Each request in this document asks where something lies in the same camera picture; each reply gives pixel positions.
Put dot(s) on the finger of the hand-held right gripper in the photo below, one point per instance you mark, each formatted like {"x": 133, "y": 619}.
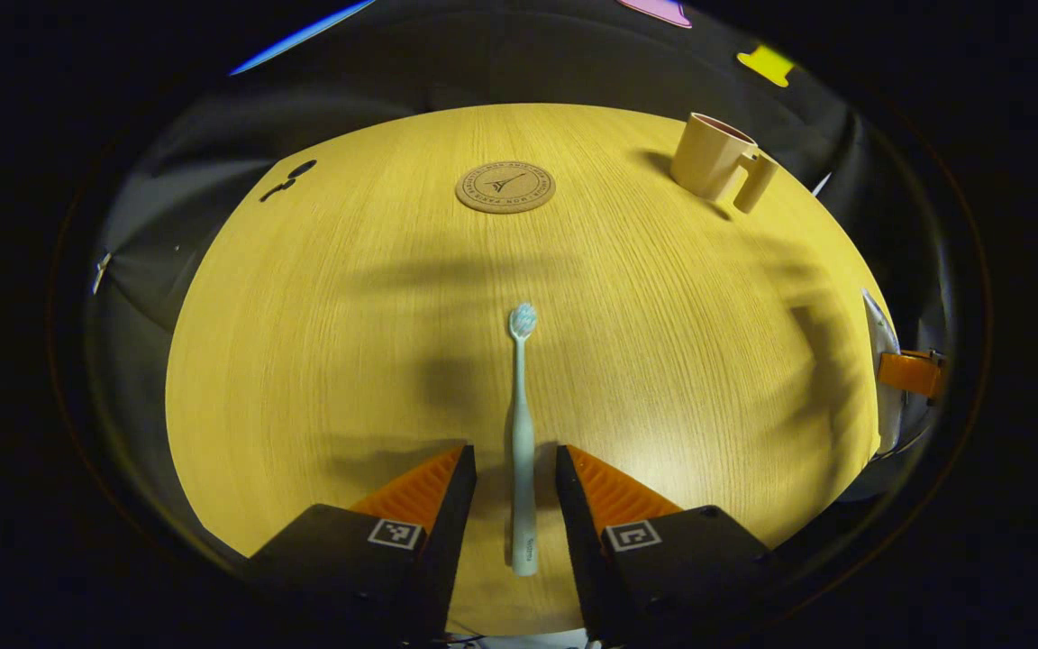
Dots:
{"x": 908, "y": 373}

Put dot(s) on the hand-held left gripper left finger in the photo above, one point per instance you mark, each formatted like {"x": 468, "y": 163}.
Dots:
{"x": 447, "y": 541}

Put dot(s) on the white clip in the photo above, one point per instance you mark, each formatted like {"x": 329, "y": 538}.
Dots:
{"x": 101, "y": 272}

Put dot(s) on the pale green toothbrush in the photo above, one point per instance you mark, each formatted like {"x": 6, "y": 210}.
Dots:
{"x": 523, "y": 433}

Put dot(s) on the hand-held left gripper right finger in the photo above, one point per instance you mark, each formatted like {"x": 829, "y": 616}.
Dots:
{"x": 578, "y": 541}

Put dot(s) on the white toothpaste tube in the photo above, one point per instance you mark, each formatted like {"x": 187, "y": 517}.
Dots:
{"x": 881, "y": 324}

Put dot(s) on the round cork coaster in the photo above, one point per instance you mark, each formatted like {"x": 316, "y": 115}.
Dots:
{"x": 505, "y": 187}

